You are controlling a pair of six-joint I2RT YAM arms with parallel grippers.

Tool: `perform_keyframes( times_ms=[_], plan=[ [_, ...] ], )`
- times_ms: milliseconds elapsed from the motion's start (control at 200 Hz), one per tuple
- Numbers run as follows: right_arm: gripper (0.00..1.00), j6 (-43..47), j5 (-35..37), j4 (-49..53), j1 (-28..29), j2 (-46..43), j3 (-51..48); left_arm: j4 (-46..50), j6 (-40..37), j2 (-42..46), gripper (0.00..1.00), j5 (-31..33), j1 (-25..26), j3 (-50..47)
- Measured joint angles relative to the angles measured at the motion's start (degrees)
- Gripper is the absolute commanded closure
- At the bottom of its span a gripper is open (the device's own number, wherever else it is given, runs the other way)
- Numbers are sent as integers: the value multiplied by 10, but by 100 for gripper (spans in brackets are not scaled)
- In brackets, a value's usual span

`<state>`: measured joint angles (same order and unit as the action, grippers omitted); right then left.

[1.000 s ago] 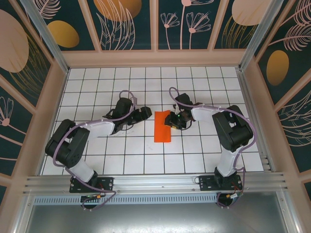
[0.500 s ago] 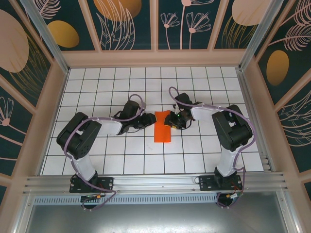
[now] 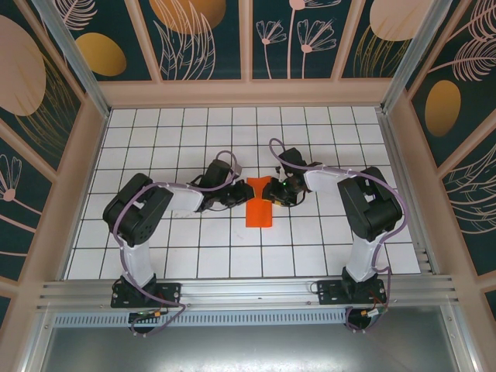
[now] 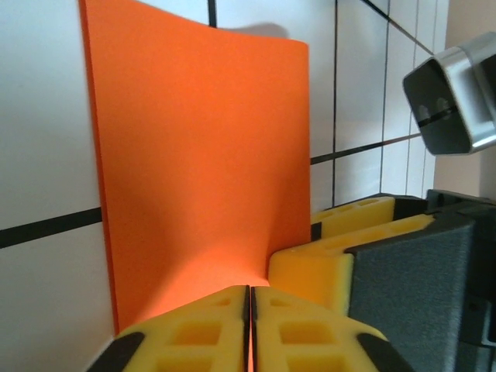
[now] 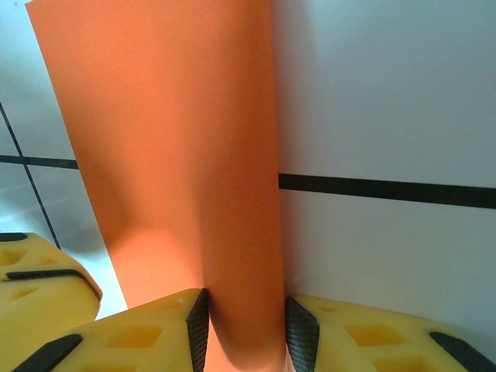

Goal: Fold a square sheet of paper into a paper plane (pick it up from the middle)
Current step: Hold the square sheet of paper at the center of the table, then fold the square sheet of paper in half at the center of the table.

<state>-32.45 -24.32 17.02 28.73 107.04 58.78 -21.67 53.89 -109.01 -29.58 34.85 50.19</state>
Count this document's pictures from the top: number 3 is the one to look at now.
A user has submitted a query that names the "grey metal sheet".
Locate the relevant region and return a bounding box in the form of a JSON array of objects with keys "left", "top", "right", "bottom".
[{"left": 38, "top": 325, "right": 458, "bottom": 372}]

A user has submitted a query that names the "camera thin black cable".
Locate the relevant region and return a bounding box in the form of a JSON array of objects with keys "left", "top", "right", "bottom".
[
  {"left": 287, "top": 188, "right": 310, "bottom": 209},
  {"left": 192, "top": 173, "right": 222, "bottom": 214}
]

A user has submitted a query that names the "right camera thin black cable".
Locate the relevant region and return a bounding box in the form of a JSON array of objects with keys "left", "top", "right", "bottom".
[{"left": 287, "top": 188, "right": 310, "bottom": 209}]

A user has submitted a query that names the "aluminium frame strut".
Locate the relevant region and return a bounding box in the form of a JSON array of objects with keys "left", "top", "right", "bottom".
[
  {"left": 17, "top": 309, "right": 53, "bottom": 372},
  {"left": 441, "top": 296, "right": 480, "bottom": 372}
]

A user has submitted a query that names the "aluminium corner post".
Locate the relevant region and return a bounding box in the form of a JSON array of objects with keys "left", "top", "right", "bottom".
[
  {"left": 379, "top": 0, "right": 455, "bottom": 115},
  {"left": 30, "top": 0, "right": 113, "bottom": 119}
]

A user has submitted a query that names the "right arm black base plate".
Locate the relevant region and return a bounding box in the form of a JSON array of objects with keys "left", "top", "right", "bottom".
[{"left": 316, "top": 279, "right": 387, "bottom": 307}]

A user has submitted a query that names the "aluminium mounting rail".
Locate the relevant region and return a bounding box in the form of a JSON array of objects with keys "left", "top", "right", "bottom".
[{"left": 36, "top": 275, "right": 460, "bottom": 313}]

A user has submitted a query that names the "left camera thin black cable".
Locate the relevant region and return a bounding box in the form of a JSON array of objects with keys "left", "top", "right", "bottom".
[{"left": 192, "top": 173, "right": 222, "bottom": 214}]

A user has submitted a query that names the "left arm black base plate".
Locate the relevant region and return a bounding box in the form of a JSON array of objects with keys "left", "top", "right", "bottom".
[{"left": 111, "top": 281, "right": 182, "bottom": 309}]

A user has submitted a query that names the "orange paper sheet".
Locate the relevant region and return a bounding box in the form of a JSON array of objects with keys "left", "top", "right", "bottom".
[{"left": 245, "top": 174, "right": 275, "bottom": 229}]

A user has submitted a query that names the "grey slotted cable duct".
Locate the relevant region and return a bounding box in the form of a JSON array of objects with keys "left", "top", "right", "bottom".
[{"left": 52, "top": 312, "right": 350, "bottom": 327}]

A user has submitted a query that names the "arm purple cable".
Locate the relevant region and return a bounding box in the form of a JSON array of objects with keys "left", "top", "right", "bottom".
[
  {"left": 268, "top": 137, "right": 407, "bottom": 335},
  {"left": 114, "top": 150, "right": 239, "bottom": 338}
]

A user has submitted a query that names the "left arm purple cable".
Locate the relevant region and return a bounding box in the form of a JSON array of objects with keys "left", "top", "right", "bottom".
[{"left": 114, "top": 150, "right": 239, "bottom": 338}]

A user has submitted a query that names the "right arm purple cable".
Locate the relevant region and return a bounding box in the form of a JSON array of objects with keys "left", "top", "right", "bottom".
[{"left": 268, "top": 137, "right": 407, "bottom": 335}]

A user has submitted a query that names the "aluminium side rail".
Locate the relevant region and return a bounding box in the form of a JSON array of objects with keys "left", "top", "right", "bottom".
[{"left": 375, "top": 108, "right": 441, "bottom": 277}]

